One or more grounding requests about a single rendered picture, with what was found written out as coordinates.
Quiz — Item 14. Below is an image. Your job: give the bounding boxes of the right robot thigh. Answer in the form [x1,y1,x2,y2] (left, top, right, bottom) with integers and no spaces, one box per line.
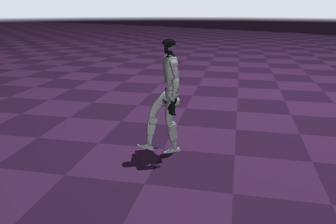
[149,91,168,124]

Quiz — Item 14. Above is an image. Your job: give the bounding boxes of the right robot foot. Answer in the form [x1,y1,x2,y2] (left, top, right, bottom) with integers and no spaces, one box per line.
[137,143,154,151]

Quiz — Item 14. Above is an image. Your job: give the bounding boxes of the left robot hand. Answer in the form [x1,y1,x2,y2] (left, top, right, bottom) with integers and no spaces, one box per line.
[167,98,177,115]

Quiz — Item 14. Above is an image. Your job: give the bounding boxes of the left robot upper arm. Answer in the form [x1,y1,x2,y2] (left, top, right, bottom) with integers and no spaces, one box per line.
[170,59,180,84]

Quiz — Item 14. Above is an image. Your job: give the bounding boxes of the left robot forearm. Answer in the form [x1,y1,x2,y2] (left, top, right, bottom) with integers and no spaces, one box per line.
[171,79,179,102]

